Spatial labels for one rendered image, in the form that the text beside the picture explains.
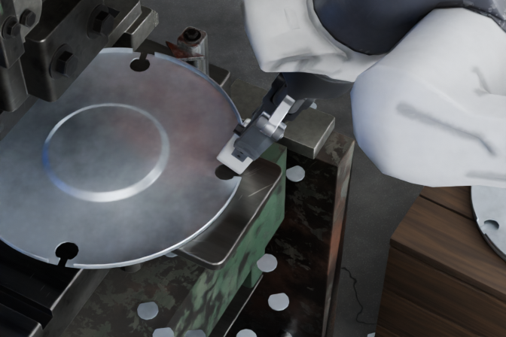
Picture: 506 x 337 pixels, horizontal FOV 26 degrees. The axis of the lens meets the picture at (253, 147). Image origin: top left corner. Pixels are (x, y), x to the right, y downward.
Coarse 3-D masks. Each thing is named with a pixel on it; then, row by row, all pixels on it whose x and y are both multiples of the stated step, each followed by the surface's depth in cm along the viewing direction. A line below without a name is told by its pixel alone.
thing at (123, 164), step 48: (96, 96) 118; (144, 96) 118; (192, 96) 118; (0, 144) 114; (48, 144) 113; (96, 144) 113; (144, 144) 113; (192, 144) 114; (0, 192) 110; (48, 192) 110; (96, 192) 109; (144, 192) 110; (192, 192) 110; (48, 240) 106; (96, 240) 106; (144, 240) 106
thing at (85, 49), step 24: (24, 0) 94; (48, 0) 99; (72, 0) 99; (96, 0) 102; (24, 24) 95; (48, 24) 97; (72, 24) 100; (96, 24) 102; (24, 48) 98; (48, 48) 97; (72, 48) 101; (96, 48) 106; (0, 72) 98; (24, 72) 101; (48, 72) 99; (72, 72) 100; (0, 96) 101; (24, 96) 103; (48, 96) 102
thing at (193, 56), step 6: (168, 42) 122; (174, 48) 122; (180, 48) 122; (174, 54) 121; (180, 54) 121; (186, 54) 121; (192, 54) 121; (198, 54) 121; (186, 60) 121; (192, 60) 121
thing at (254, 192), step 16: (256, 160) 113; (224, 176) 111; (240, 176) 111; (256, 176) 111; (272, 176) 111; (240, 192) 110; (256, 192) 110; (272, 192) 111; (240, 208) 109; (256, 208) 109; (224, 224) 107; (240, 224) 107; (192, 240) 106; (208, 240) 106; (224, 240) 106; (240, 240) 107; (192, 256) 105; (208, 256) 105; (224, 256) 105
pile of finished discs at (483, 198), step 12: (480, 192) 163; (492, 192) 163; (504, 192) 163; (480, 204) 161; (492, 204) 161; (504, 204) 161; (480, 216) 160; (492, 216) 160; (504, 216) 160; (480, 228) 159; (492, 228) 160; (504, 228) 158; (492, 240) 157; (504, 240) 157; (504, 252) 156
